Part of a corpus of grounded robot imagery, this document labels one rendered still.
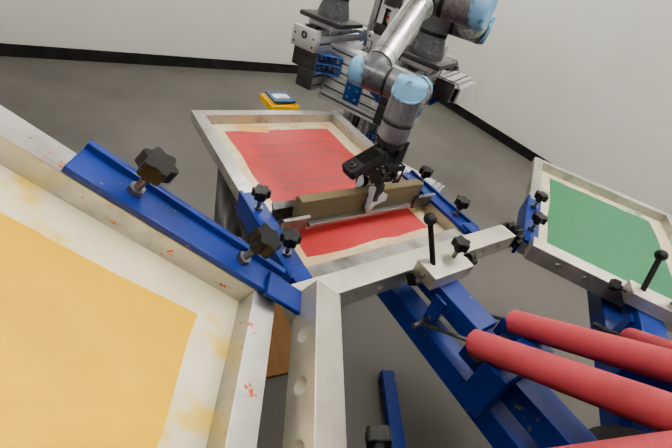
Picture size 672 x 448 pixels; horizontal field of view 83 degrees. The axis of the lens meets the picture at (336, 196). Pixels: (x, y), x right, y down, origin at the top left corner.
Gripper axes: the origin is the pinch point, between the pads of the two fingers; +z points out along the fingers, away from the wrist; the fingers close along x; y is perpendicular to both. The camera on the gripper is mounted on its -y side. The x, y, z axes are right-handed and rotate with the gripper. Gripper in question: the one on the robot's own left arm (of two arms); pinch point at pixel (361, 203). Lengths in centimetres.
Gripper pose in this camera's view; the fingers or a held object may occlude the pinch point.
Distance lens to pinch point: 103.5
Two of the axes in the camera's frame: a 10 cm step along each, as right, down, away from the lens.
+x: -5.1, -5.9, 6.3
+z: -2.5, 8.0, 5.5
